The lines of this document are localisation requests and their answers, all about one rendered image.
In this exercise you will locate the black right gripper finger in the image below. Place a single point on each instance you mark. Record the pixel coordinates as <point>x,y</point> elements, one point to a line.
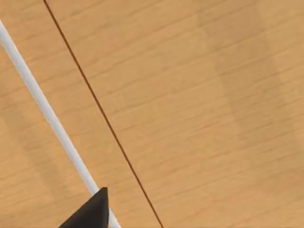
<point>93,211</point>

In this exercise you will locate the plain wooden door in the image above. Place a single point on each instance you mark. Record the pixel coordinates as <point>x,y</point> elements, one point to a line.
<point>202,107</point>

